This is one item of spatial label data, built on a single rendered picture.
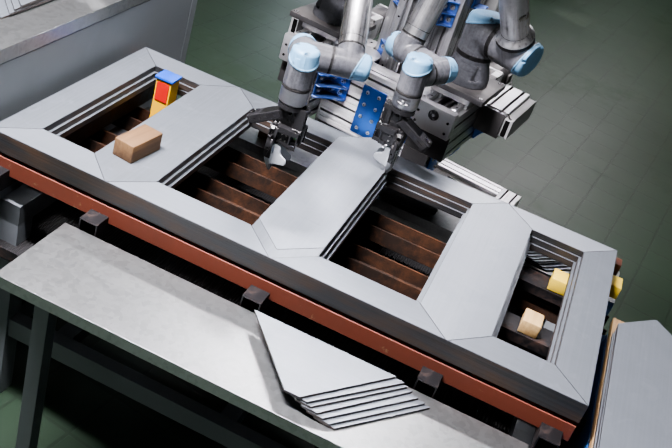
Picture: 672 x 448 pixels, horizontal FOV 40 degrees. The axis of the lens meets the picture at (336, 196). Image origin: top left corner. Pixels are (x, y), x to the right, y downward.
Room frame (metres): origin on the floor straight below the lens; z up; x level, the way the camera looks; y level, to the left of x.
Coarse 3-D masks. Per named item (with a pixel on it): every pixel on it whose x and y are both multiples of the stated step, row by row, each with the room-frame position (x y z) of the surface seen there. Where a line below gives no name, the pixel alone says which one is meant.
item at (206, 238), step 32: (128, 96) 2.35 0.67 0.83; (64, 128) 2.06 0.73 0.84; (256, 128) 2.43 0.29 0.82; (32, 160) 1.87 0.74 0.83; (192, 160) 2.08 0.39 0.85; (96, 192) 1.84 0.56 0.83; (128, 192) 1.82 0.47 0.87; (416, 192) 2.33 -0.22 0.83; (160, 224) 1.80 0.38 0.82; (192, 224) 1.78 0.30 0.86; (256, 224) 1.86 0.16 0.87; (352, 224) 2.06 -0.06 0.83; (224, 256) 1.76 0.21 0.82; (256, 256) 1.75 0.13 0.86; (288, 256) 1.77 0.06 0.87; (320, 256) 1.84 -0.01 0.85; (576, 256) 2.24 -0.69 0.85; (320, 288) 1.72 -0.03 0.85; (512, 288) 2.00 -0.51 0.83; (384, 320) 1.68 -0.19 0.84; (448, 352) 1.65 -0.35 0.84; (512, 384) 1.62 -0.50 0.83; (576, 416) 1.59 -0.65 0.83
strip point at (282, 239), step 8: (264, 224) 1.87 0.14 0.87; (272, 224) 1.88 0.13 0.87; (272, 232) 1.85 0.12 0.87; (280, 232) 1.86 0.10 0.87; (288, 232) 1.87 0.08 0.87; (272, 240) 1.81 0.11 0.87; (280, 240) 1.82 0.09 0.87; (288, 240) 1.83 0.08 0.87; (296, 240) 1.85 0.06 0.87; (304, 240) 1.86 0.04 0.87; (280, 248) 1.79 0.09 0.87; (288, 248) 1.80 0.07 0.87; (296, 248) 1.81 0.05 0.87; (304, 248) 1.82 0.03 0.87
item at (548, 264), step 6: (528, 252) 2.42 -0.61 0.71; (534, 252) 2.43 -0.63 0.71; (528, 258) 2.40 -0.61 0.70; (534, 258) 2.41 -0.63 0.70; (540, 258) 2.42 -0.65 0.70; (546, 258) 2.43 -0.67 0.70; (534, 264) 2.40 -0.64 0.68; (540, 264) 2.41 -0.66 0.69; (546, 264) 2.42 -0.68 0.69; (552, 264) 2.43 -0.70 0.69; (558, 264) 2.44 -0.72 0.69; (546, 270) 2.39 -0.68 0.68; (552, 270) 2.41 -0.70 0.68
